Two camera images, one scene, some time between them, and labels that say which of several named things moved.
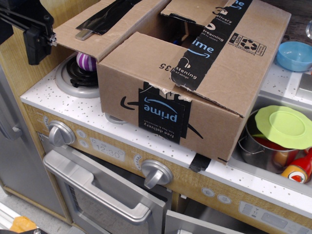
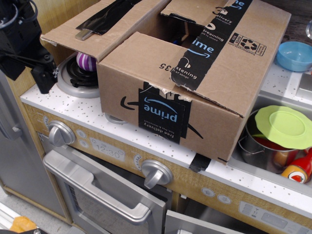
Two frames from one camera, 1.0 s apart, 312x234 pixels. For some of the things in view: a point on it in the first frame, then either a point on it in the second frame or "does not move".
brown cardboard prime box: x=182 y=73 does not move
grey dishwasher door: x=177 y=223 does not move
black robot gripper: x=22 y=14 to x=20 y=46
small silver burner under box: x=114 y=120 does not move
